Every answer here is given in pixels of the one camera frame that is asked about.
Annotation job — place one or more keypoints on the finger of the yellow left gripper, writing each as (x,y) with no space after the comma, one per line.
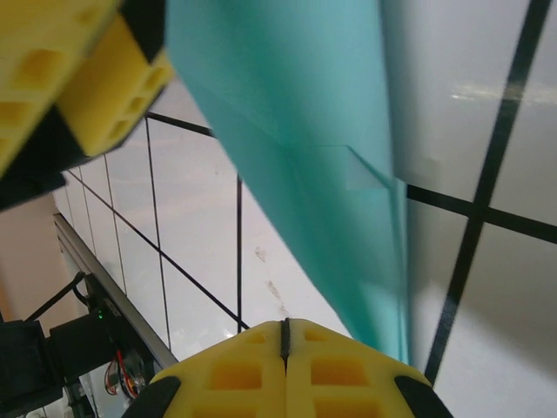
(43,35)
(109,96)

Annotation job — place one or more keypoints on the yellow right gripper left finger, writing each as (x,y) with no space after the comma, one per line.
(226,383)

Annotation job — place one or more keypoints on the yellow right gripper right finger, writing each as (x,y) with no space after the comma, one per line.
(348,383)

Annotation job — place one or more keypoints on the teal cloth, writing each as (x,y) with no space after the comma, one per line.
(283,109)

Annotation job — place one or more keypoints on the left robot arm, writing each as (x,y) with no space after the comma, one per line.
(74,344)

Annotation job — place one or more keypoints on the long aluminium base rail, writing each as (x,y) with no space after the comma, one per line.
(130,318)

